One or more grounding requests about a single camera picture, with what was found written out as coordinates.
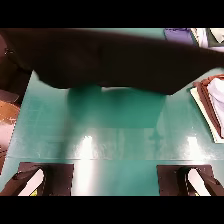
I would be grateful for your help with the black garment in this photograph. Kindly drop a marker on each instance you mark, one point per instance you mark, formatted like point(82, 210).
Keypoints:
point(110, 61)

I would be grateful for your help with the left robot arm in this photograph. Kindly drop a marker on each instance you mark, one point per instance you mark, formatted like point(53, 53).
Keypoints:
point(30, 181)

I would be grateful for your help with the cream garment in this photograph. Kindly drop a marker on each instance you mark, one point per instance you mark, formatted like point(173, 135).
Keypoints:
point(207, 120)

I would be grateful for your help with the purple garment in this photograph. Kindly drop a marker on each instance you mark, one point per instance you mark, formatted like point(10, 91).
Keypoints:
point(178, 36)

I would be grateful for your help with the white garment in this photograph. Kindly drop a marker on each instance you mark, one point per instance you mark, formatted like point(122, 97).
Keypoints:
point(218, 100)
point(201, 36)

